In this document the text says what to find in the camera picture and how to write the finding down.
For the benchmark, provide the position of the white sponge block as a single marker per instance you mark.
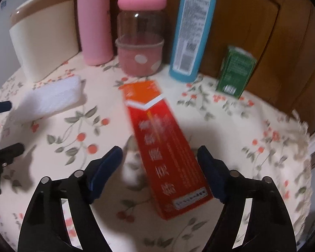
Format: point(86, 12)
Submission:
point(50, 97)

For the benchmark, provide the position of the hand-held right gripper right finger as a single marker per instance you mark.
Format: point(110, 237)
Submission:
point(212, 173)

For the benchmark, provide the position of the glass jar with pink lid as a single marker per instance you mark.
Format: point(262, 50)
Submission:
point(139, 57)

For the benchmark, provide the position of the blue spray bottle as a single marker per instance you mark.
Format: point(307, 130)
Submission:
point(191, 31)

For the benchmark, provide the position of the pink flask bottle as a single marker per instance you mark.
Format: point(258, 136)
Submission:
point(94, 26)

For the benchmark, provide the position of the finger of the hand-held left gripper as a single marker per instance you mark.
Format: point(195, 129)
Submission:
point(10, 151)
point(0, 107)

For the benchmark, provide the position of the red cardboard box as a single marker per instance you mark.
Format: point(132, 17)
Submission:
point(162, 147)

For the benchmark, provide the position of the wooden wardrobe door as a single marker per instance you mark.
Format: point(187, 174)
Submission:
point(252, 18)

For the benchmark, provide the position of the cream bin with pink rim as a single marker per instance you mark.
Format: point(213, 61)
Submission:
point(42, 36)

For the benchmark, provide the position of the floral tablecloth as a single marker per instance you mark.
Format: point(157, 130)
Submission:
point(252, 136)

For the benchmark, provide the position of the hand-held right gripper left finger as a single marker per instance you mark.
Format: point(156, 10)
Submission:
point(107, 168)

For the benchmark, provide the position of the small green box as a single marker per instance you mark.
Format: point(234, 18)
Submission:
point(235, 71)

